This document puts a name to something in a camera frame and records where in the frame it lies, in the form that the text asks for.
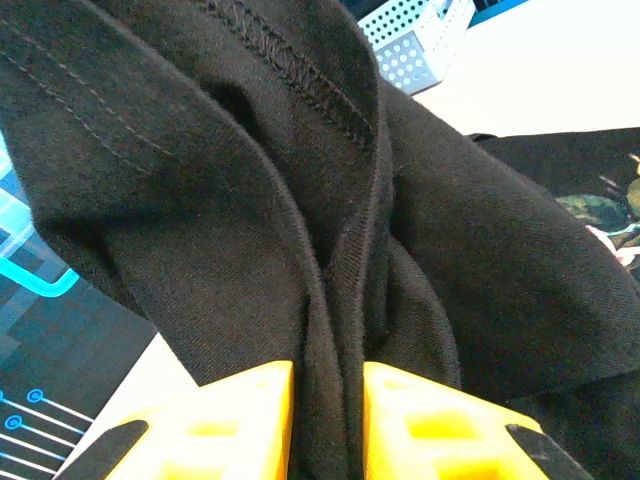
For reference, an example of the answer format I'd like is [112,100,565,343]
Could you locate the black floral print t-shirt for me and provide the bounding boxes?
[0,0,640,480]

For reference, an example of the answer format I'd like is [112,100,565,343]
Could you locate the pale blue perforated plastic basket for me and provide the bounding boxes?
[357,0,476,96]

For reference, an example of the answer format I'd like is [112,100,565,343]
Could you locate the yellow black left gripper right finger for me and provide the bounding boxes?
[361,360,597,480]

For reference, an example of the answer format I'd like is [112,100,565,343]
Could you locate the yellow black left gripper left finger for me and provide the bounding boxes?
[53,358,297,480]

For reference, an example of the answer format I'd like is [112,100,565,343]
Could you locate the blue table edge trim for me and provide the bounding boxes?
[469,0,532,27]

